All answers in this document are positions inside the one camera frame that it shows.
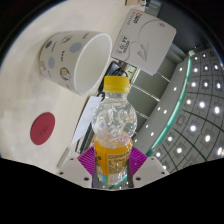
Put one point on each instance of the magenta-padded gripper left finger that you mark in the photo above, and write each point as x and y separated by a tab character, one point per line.
85	161

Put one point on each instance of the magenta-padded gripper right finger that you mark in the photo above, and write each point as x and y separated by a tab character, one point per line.
138	161

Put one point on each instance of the clear yellow-capped drink bottle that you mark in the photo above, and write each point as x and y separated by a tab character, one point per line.
115	116

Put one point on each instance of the white power strip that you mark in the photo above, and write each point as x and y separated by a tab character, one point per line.
64	157

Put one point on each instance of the flat round red coaster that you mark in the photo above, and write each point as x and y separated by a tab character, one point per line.
42	128

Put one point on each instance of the ceiling lights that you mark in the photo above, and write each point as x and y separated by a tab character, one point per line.
201	105

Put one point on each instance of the white patterned cup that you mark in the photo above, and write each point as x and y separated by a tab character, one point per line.
65	56

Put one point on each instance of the white paper carton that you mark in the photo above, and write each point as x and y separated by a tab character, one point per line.
143	40

